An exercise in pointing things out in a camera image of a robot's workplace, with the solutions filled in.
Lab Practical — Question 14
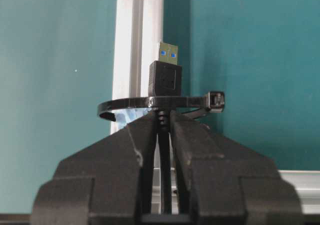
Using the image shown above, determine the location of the aluminium extrusion frame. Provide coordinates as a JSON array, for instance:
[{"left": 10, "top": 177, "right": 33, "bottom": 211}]
[{"left": 109, "top": 0, "right": 320, "bottom": 215}]

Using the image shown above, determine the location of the black USB cable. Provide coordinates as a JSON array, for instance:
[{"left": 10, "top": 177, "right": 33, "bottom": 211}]
[{"left": 147, "top": 41, "right": 183, "bottom": 215}]

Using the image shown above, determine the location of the black zip tie loop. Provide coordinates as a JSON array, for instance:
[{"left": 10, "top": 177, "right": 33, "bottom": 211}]
[{"left": 97, "top": 91, "right": 226, "bottom": 122}]

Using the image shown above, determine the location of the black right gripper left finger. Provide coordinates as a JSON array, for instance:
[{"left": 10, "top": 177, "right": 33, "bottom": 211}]
[{"left": 30, "top": 112, "right": 158, "bottom": 225}]

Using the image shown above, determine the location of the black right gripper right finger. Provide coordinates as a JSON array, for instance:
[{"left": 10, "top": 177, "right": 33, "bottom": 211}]
[{"left": 170, "top": 111, "right": 304, "bottom": 225}]

